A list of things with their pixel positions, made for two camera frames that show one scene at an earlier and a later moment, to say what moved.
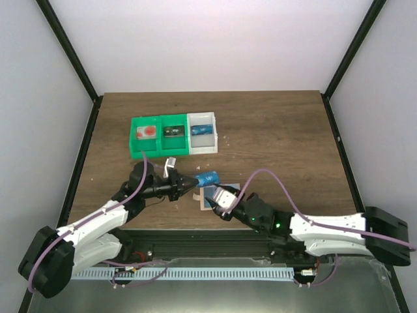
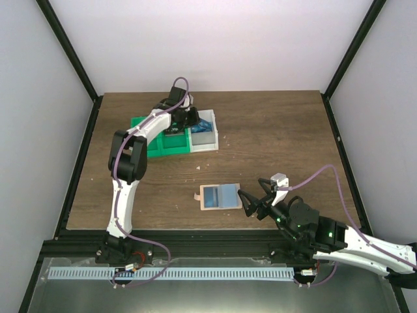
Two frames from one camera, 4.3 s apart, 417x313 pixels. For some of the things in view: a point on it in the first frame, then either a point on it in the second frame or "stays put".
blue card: x=207 y=178 -> x=202 y=126
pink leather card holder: x=208 y=192 stays put
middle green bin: x=173 y=134 stays put
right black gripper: x=214 y=206 -> x=263 y=205
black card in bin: x=174 y=130 stays put
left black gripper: x=175 y=184 -> x=187 y=117
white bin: x=202 y=134 stays put
